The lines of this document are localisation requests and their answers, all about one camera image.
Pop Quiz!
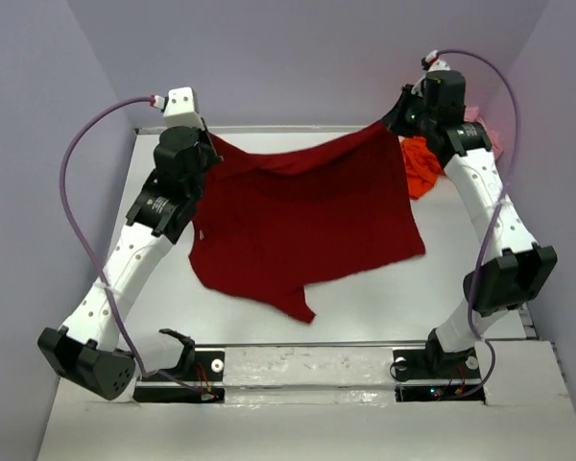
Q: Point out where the dark red t shirt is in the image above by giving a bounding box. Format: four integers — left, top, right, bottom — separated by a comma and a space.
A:
189, 123, 425, 324

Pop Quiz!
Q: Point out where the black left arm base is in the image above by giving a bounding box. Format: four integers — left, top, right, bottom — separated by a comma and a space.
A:
132, 328, 226, 404

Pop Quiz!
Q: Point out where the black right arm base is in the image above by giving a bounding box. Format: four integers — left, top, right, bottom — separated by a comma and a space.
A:
389, 347, 486, 403

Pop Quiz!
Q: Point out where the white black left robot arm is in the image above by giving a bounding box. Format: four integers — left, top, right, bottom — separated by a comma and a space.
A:
37, 127, 222, 400

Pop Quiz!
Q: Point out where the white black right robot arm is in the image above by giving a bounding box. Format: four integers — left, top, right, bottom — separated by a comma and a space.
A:
382, 70, 558, 376

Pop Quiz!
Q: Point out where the pink t shirt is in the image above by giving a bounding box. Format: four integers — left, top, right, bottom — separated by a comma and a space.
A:
463, 106, 503, 158

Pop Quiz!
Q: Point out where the orange t shirt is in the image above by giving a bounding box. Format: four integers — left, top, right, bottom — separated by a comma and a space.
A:
400, 137, 445, 200

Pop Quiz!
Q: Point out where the white front board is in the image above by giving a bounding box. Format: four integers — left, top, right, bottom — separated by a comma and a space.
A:
39, 341, 576, 460

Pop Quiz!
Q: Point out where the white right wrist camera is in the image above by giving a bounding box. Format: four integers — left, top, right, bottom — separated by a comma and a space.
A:
411, 50, 451, 96

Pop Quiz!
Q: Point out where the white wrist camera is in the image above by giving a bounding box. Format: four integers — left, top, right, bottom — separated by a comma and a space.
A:
151, 86, 206, 131
411, 50, 451, 96

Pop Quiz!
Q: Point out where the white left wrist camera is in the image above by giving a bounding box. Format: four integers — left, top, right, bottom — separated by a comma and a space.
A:
151, 86, 206, 131

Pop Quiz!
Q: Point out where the white rail at table edge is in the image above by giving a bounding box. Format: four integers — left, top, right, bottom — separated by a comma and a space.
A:
134, 124, 380, 136

